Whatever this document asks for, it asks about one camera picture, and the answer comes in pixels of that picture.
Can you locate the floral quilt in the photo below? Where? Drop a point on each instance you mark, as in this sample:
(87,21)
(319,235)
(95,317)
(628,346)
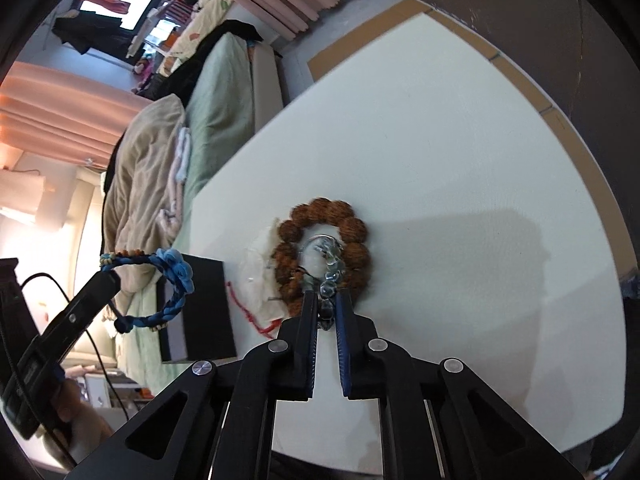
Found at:
(200,25)

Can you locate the bed with blankets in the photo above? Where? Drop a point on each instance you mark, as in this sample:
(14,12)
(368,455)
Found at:
(222,100)

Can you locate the orange hanging garment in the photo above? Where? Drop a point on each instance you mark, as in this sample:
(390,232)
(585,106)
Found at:
(107,2)

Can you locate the person's left hand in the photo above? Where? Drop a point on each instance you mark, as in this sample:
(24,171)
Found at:
(80,412)

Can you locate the black clothing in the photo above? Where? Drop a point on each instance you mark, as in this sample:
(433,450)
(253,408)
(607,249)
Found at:
(195,67)

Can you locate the pink and blue cloth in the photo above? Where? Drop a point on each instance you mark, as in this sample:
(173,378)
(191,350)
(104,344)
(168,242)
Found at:
(181,160)

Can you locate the black hanging garment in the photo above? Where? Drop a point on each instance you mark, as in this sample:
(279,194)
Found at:
(82,30)

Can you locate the white bed frame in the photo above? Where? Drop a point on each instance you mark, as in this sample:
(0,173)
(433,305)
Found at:
(265,85)

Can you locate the black box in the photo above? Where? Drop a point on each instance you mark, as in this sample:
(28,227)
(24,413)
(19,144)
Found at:
(200,310)

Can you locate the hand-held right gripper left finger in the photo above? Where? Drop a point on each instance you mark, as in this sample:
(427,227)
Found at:
(314,345)

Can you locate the clear plastic bag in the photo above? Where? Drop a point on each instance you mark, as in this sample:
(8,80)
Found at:
(255,275)

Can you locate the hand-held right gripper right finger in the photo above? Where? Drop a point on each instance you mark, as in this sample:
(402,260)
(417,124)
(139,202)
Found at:
(342,345)

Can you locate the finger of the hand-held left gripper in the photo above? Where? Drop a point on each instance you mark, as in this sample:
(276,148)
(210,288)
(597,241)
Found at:
(92,295)

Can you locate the beige blanket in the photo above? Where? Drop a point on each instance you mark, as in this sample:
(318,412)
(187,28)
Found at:
(145,185)

